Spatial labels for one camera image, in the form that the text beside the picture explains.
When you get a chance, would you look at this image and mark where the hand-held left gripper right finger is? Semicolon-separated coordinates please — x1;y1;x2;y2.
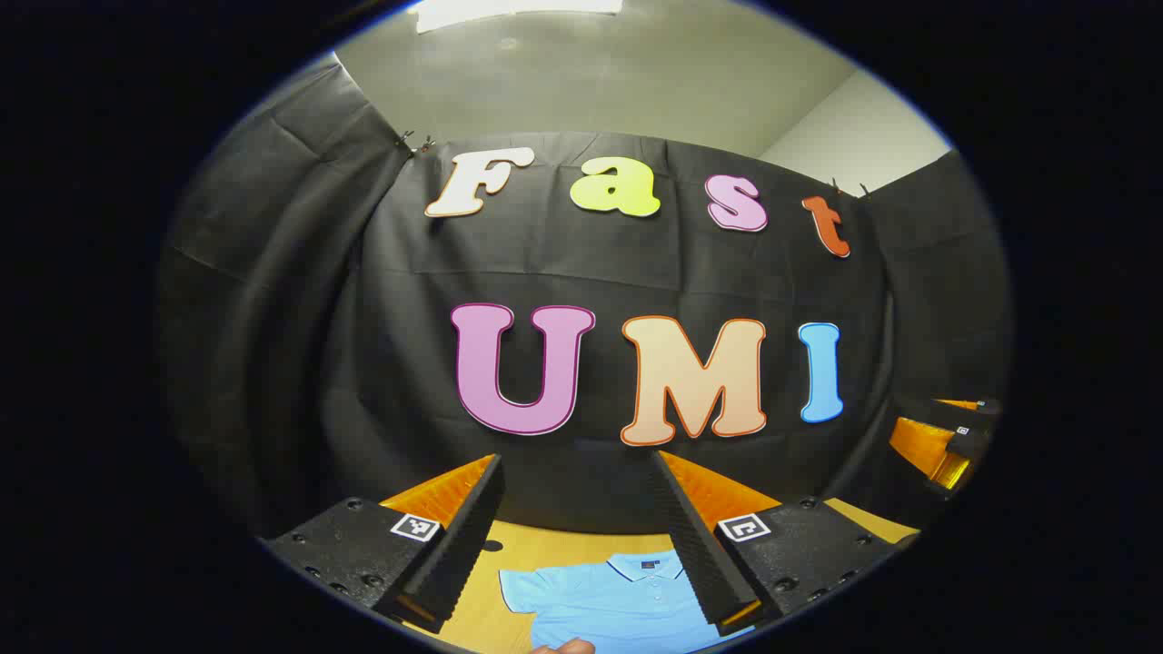
647;450;902;637

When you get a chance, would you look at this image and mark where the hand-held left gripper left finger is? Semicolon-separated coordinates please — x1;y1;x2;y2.
259;452;506;635

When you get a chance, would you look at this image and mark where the light blue T-shirt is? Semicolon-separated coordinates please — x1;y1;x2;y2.
498;550;755;654

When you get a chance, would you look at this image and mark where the black backdrop cloth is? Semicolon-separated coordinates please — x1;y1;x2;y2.
156;54;1014;546

